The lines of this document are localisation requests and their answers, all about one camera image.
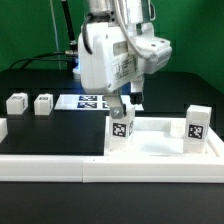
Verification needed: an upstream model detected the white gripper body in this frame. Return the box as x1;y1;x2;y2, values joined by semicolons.
78;22;172;94

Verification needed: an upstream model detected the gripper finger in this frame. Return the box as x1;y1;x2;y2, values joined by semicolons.
130;75;144;104
108;90;126;119

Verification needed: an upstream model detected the white square table top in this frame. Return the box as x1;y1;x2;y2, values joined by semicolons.
104;117;224;158

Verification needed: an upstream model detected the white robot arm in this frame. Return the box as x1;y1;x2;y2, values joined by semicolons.
78;0;172;119

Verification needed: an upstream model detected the white sheet with markers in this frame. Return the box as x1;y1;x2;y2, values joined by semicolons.
54;94;145;111

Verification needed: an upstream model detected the white U-shaped obstacle fence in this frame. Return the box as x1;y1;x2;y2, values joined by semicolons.
0;118;224;183

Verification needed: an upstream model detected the black cable bundle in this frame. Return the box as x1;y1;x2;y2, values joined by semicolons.
8;0;80;70

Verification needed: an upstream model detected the white camera cable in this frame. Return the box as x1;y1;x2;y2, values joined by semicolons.
113;0;158;61

